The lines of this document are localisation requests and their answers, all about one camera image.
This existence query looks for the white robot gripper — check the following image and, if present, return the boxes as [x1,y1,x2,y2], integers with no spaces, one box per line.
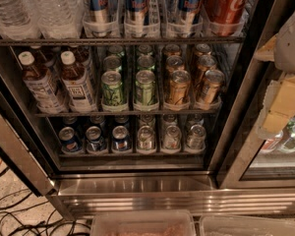
[254,11,295,140]

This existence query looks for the orange can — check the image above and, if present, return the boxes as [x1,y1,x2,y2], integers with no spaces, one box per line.
[194,55,217,87]
[162,44,182,57]
[197,70,224,103]
[165,55,185,76]
[193,43,211,60]
[167,70,191,105]

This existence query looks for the red coca cola can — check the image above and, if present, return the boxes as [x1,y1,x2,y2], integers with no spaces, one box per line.
[204,0,247,36]

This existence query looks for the glass fridge door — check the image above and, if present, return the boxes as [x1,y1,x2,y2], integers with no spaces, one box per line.
[210,0,295,189]

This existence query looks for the silver can front right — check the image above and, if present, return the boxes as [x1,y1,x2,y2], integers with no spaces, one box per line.
[186,124,207,149]

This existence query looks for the silver can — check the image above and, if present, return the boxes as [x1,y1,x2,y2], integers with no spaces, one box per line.
[137,126,155,150]
[186,124,207,149]
[162,125,181,149]

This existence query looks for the red bull can right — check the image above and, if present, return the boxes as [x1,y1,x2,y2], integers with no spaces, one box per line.
[175,0,202,37]

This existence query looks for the red bull can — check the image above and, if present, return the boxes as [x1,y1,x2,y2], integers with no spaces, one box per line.
[175,0,202,37]
[125,0,149,37]
[89,0,111,37]

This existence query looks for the silver can front middle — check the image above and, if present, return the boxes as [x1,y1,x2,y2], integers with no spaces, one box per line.
[162,125,181,149]

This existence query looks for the green can front right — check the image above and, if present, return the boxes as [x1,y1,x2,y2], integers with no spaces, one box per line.
[136,70,155,106]

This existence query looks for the green can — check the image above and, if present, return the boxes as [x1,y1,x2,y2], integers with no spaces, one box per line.
[107,45,125,57]
[137,55,155,71]
[103,55,122,73]
[136,70,155,106]
[136,44,153,56]
[101,71,124,106]

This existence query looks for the green can middle right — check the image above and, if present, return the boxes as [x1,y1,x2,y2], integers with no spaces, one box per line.
[137,55,155,71]

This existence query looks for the green can back right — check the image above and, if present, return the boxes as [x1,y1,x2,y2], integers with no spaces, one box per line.
[136,44,153,56]

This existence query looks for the silver can front left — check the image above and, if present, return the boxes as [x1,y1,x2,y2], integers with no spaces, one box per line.
[137,126,155,150]

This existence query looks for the red bull can middle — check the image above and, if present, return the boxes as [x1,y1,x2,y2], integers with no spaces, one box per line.
[125,0,149,37]

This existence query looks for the green can back left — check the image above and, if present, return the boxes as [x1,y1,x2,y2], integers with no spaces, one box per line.
[107,45,125,57]

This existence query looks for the green can middle left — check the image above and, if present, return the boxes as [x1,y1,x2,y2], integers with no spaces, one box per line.
[103,55,122,73]

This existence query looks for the green can front left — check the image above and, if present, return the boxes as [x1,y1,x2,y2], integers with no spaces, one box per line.
[101,71,124,106]

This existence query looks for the blue pepsi can right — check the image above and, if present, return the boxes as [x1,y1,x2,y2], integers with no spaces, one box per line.
[112,126,131,151]

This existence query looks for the blue pepsi can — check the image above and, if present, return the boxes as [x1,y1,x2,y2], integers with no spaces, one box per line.
[112,126,131,151]
[59,127,83,154]
[86,126,106,153]

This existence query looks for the stainless steel fridge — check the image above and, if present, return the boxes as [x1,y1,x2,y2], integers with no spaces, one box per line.
[0,0,295,220]

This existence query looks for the blue pepsi can middle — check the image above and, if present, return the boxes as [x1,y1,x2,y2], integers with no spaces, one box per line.
[86,126,106,153]

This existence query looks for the red bull can left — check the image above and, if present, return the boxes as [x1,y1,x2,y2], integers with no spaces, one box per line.
[89,0,111,37]

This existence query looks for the blue pepsi can left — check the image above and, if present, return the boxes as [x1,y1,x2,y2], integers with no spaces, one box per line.
[59,127,83,154]

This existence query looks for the clear plastic bin right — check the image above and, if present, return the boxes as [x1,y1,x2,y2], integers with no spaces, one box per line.
[200,215,295,236]

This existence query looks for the clear plastic bin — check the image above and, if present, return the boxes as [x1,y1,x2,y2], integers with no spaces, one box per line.
[200,215,295,236]
[90,209,197,236]

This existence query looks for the tea bottle back right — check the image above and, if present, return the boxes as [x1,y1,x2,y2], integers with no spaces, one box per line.
[69,45,95,84]

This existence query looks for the tea bottle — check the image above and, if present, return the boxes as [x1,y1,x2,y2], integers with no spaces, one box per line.
[29,45,57,75]
[19,51,65,113]
[61,51,95,112]
[69,45,95,84]

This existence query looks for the tea bottle front right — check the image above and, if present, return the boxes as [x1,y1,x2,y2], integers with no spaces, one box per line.
[61,51,95,112]

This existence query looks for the clear plastic bin left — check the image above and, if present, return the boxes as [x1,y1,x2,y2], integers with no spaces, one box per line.
[90,209,197,236]

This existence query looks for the water bottle right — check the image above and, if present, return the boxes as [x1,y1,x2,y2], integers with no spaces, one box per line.
[33,0,81,39]

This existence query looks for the water bottle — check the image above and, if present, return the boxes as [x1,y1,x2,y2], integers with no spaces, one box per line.
[33,0,81,39]
[0,0,40,40]

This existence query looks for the tea bottle front left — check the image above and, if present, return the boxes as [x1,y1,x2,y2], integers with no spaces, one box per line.
[19,51,65,113]

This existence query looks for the tea bottle back left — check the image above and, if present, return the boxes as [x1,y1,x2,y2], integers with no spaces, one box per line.
[29,45,57,75]

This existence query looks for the water bottle left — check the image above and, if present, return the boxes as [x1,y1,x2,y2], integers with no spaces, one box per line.
[0,0,40,40]

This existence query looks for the black floor cables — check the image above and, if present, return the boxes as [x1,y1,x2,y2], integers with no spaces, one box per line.
[0,165,91,236]

